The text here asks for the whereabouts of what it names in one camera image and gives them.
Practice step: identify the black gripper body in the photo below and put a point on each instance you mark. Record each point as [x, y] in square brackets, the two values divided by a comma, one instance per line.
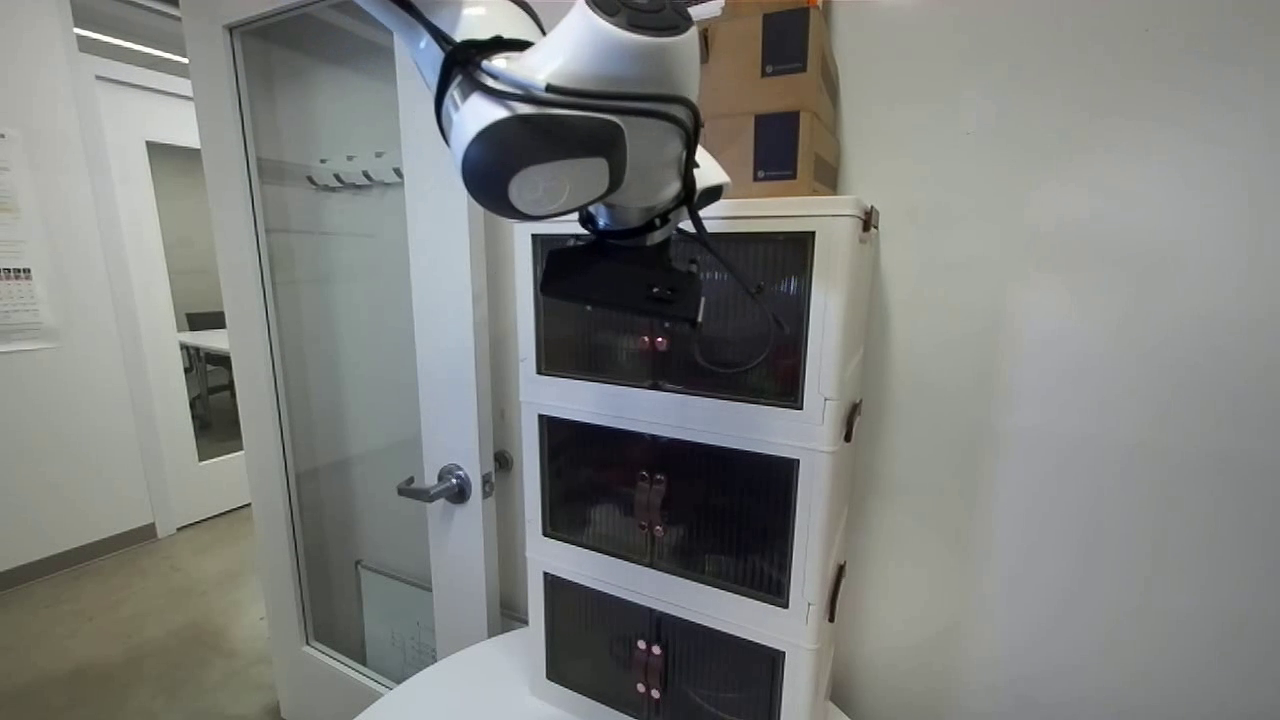
[620, 283]

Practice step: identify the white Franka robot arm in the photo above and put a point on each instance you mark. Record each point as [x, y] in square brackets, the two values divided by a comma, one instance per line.
[601, 66]

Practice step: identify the white stacked storage cabinet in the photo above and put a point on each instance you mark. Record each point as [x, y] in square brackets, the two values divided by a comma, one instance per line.
[827, 334]

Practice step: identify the white glass panel door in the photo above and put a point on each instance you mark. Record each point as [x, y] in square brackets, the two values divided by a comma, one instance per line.
[447, 334]

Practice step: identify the white coat hook rack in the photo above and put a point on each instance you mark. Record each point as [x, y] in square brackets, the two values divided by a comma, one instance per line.
[355, 172]

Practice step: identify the white door with window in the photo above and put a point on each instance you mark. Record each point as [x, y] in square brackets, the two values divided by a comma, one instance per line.
[127, 334]

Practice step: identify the white wall poster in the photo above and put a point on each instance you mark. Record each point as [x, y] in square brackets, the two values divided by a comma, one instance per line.
[27, 252]

